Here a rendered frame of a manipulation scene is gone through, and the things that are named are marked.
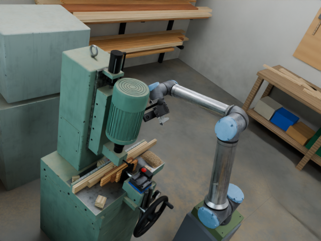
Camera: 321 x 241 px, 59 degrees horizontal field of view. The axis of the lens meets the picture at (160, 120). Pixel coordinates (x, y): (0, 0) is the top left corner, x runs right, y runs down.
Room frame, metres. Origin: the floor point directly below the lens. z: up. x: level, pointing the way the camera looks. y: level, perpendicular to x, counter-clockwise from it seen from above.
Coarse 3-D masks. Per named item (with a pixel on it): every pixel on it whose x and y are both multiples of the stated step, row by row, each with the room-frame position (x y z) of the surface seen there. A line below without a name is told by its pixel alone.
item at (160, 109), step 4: (164, 104) 1.38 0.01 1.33; (152, 108) 1.36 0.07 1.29; (156, 108) 1.36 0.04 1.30; (160, 108) 1.37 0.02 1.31; (164, 108) 1.37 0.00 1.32; (156, 112) 1.35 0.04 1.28; (160, 112) 1.36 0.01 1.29; (164, 112) 1.36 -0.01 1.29; (168, 112) 1.39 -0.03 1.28; (156, 116) 1.34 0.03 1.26; (160, 116) 1.35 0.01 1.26
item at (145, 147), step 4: (152, 140) 1.51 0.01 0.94; (156, 140) 1.52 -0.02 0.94; (148, 144) 1.45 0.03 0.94; (152, 144) 1.48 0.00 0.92; (140, 148) 1.39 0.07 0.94; (144, 148) 1.40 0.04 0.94; (148, 148) 1.45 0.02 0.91; (136, 152) 1.34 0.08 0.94; (140, 152) 1.37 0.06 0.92; (128, 156) 1.28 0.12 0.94; (132, 156) 1.30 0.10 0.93; (136, 156) 1.34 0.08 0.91; (108, 168) 1.14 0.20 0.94; (112, 168) 1.15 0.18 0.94; (104, 172) 1.10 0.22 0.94; (96, 176) 1.05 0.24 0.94; (100, 176) 1.06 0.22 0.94; (92, 180) 1.02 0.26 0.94; (96, 180) 1.04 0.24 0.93; (100, 180) 1.07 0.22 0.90; (88, 184) 1.00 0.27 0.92; (92, 184) 1.01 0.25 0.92
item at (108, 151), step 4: (104, 144) 1.18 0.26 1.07; (108, 144) 1.19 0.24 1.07; (112, 144) 1.20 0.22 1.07; (104, 148) 1.17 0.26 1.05; (108, 148) 1.16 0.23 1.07; (112, 148) 1.17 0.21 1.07; (104, 152) 1.17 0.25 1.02; (108, 152) 1.16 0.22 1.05; (112, 152) 1.15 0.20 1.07; (124, 152) 1.18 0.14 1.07; (108, 156) 1.15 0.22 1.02; (112, 156) 1.14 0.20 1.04; (116, 156) 1.13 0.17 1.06; (120, 156) 1.13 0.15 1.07; (124, 156) 1.15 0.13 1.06; (112, 160) 1.14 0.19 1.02; (116, 160) 1.13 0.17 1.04; (120, 160) 1.13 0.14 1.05; (116, 164) 1.12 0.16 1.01; (120, 164) 1.14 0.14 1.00
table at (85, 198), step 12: (156, 168) 1.30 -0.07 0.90; (72, 192) 0.93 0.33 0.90; (84, 192) 0.96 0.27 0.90; (96, 192) 0.98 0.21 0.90; (108, 192) 1.01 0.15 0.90; (120, 192) 1.03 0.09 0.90; (84, 204) 0.89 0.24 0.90; (108, 204) 0.93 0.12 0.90; (132, 204) 1.00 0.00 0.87; (96, 216) 0.85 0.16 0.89
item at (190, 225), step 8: (192, 216) 1.30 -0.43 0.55; (184, 224) 1.30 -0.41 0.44; (192, 224) 1.27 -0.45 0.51; (200, 224) 1.26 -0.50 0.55; (240, 224) 1.37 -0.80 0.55; (184, 232) 1.28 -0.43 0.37; (192, 232) 1.25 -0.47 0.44; (200, 232) 1.22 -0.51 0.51; (208, 232) 1.22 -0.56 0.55; (232, 232) 1.28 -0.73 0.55; (176, 240) 1.30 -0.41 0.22; (184, 240) 1.26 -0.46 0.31; (192, 240) 1.23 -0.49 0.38; (200, 240) 1.21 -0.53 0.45; (208, 240) 1.18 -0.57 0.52; (216, 240) 1.18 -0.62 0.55; (224, 240) 1.20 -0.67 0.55
